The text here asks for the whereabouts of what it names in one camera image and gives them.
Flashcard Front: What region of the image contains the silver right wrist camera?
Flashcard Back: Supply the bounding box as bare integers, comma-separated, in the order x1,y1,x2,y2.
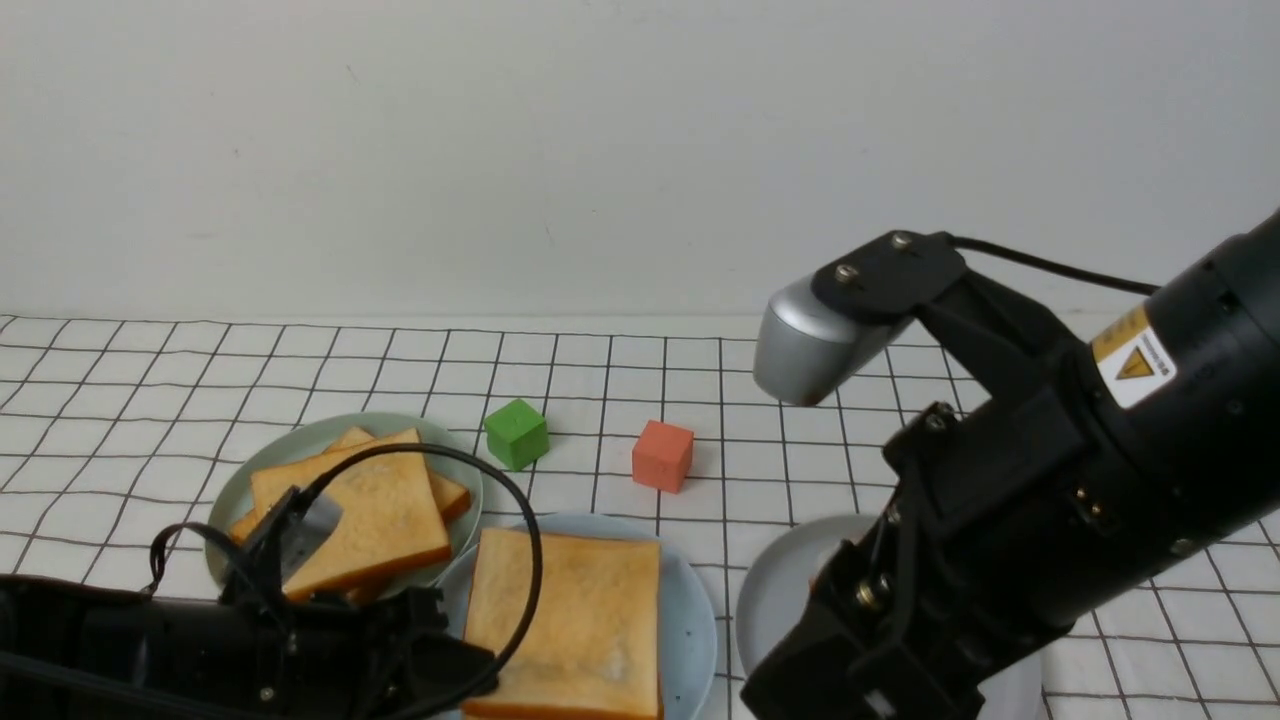
751,275,913,407

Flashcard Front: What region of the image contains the black right camera cable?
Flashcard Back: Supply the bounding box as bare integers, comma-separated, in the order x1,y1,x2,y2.
948,236,1164,297

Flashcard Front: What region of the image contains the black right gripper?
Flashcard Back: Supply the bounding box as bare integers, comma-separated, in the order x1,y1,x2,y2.
741,400,1111,719

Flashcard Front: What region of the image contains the pale green plate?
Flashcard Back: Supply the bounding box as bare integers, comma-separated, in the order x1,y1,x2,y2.
207,413,485,557

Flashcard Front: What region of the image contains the orange-red cube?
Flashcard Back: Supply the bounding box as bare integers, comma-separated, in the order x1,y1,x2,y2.
631,420,695,495

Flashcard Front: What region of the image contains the black right camera bracket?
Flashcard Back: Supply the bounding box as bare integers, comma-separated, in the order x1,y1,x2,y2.
809,231,1083,400

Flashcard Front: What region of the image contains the grey plate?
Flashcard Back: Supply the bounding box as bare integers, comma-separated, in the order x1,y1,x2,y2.
733,514,1044,719

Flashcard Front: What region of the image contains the white checkered tablecloth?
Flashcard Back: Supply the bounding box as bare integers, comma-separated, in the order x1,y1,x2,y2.
0,314,1280,720

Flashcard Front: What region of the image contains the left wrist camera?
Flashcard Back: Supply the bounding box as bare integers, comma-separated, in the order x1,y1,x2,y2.
218,488,342,603

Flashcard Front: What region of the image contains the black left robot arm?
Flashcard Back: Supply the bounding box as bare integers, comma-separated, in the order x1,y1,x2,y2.
3,577,498,719

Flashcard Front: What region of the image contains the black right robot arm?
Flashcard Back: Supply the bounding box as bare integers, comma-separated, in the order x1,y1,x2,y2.
741,217,1279,719

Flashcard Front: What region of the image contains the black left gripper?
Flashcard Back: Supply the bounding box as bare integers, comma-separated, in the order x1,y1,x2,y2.
230,587,499,719

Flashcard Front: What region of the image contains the green cube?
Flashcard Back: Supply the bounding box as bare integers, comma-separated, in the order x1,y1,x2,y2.
483,398,550,471

